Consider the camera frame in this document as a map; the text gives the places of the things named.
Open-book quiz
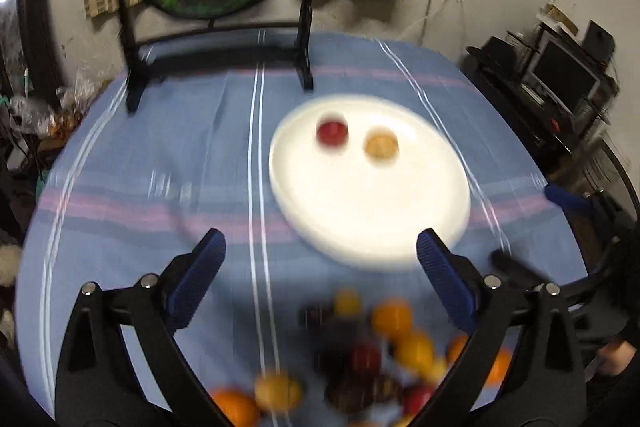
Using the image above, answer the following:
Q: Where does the large red tomato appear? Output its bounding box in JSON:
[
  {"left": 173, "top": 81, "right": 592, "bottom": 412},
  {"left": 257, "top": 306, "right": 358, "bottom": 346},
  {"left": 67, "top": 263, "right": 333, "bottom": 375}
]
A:
[{"left": 401, "top": 384, "right": 435, "bottom": 417}]

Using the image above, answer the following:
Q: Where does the orange fruit on cloth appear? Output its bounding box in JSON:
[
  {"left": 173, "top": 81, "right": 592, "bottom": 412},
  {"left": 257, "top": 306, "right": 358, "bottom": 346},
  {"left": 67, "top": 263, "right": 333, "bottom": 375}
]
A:
[{"left": 370, "top": 298, "right": 413, "bottom": 341}]

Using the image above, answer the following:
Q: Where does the yellow orange tomato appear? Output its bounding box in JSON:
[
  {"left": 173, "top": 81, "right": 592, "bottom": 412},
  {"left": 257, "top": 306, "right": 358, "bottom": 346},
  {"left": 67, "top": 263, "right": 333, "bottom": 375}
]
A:
[{"left": 393, "top": 331, "right": 435, "bottom": 374}]

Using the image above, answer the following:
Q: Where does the small olive yellow fruit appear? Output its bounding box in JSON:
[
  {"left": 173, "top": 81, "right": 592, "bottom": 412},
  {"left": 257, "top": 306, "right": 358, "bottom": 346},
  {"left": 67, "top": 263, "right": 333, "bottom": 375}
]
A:
[{"left": 333, "top": 288, "right": 362, "bottom": 319}]

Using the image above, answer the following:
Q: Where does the white round plate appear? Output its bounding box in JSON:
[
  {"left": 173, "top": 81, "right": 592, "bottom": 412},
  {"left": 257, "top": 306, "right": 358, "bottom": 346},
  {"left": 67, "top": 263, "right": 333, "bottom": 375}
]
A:
[{"left": 269, "top": 94, "right": 471, "bottom": 271}]

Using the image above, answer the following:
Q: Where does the computer monitor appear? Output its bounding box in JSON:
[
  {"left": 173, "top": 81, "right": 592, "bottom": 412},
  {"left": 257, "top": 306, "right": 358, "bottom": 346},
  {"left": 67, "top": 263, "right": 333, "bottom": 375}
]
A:
[{"left": 524, "top": 30, "right": 601, "bottom": 115}]

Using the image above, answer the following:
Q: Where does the small red tomato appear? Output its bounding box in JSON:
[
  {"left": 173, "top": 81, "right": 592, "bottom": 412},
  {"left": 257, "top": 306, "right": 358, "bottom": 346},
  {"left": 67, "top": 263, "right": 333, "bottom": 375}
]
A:
[{"left": 349, "top": 343, "right": 382, "bottom": 377}]

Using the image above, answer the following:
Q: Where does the orange tangerine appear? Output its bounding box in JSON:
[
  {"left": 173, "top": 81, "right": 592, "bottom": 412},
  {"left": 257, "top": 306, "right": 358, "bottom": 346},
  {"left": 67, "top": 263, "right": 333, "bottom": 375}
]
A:
[{"left": 210, "top": 388, "right": 262, "bottom": 427}]

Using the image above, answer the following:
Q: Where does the dark maroon plum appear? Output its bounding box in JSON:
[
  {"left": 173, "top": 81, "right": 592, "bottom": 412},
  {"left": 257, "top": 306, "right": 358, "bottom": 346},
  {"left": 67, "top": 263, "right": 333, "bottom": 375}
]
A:
[{"left": 324, "top": 374, "right": 402, "bottom": 415}]

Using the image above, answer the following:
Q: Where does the beige round fruit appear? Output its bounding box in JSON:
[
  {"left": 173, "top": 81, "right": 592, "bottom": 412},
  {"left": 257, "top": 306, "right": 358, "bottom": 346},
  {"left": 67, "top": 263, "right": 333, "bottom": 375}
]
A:
[{"left": 363, "top": 129, "right": 399, "bottom": 161}]

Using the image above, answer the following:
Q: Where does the red plum on plate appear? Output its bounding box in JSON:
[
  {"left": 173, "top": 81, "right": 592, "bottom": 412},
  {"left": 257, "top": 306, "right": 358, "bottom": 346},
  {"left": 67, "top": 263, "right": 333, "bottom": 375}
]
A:
[{"left": 316, "top": 115, "right": 349, "bottom": 150}]

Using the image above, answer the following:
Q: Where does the black wire shelf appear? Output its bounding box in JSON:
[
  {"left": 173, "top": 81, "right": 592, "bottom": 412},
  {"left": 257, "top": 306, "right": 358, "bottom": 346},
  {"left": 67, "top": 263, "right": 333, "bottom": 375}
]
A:
[{"left": 463, "top": 22, "right": 620, "bottom": 176}]

